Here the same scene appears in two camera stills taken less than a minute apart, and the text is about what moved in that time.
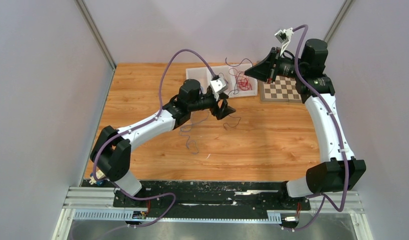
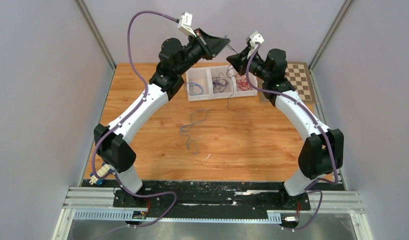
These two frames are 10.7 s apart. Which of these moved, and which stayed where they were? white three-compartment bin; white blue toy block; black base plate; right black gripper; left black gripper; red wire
Moved: left black gripper; right black gripper
Stayed: white three-compartment bin; red wire; black base plate; white blue toy block
